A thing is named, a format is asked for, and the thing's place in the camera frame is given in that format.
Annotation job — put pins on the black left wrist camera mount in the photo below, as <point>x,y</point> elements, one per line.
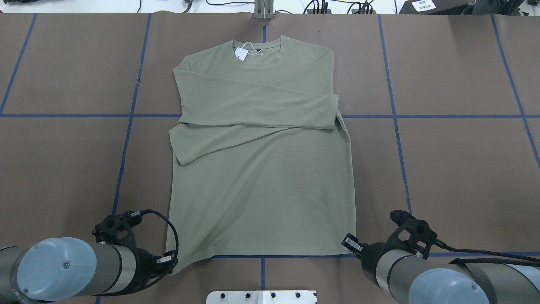
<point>117,230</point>

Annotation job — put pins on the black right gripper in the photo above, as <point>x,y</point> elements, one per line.
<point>368,251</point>

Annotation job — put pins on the olive green long-sleeve shirt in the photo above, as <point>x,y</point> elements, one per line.
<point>262,160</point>

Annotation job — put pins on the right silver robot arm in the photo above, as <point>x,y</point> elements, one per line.
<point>410,279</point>

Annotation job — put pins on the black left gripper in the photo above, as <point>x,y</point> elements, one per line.
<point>147,258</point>

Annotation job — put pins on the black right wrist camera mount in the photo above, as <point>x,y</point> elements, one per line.
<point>412,235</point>

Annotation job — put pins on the white paper price tag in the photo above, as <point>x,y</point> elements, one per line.
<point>241,53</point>

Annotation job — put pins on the white pedestal column base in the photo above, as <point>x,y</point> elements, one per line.
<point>263,297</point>

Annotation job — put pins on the aluminium frame post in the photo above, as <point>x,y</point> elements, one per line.
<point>264,9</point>

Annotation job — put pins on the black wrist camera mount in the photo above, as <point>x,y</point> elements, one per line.
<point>412,235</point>
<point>117,230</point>

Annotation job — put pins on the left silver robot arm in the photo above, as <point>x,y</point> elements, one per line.
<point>61,268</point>

